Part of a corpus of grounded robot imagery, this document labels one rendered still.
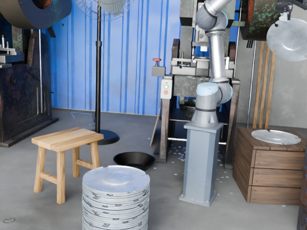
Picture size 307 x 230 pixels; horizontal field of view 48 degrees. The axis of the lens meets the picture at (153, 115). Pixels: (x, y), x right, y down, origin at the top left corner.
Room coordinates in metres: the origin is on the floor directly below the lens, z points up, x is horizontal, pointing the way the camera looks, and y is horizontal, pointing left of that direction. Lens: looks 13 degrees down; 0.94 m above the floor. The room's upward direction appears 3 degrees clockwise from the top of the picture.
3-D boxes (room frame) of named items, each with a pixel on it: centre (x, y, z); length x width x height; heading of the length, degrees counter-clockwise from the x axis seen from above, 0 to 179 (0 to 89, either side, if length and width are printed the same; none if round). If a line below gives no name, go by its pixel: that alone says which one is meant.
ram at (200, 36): (2.69, -0.36, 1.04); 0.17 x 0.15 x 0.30; 173
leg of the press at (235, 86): (2.83, -0.64, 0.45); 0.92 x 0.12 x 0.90; 173
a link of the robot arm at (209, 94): (1.92, -0.30, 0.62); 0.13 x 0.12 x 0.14; 140
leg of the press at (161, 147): (2.90, -0.11, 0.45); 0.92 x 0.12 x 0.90; 173
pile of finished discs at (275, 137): (2.07, -0.76, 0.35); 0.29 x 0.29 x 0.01
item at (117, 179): (1.41, 0.15, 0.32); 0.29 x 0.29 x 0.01
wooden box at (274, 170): (2.07, -0.76, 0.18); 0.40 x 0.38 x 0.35; 0
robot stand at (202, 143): (1.92, -0.29, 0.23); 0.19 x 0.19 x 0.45; 67
